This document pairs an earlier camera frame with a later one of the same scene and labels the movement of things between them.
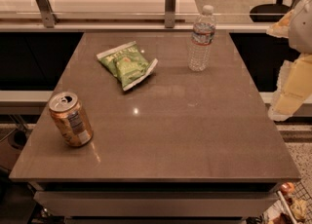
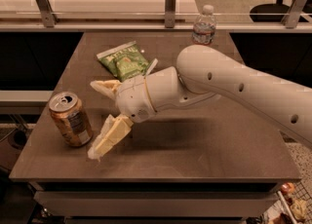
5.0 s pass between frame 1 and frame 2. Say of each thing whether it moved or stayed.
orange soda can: stayed
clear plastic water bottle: stayed
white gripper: moved
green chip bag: stayed
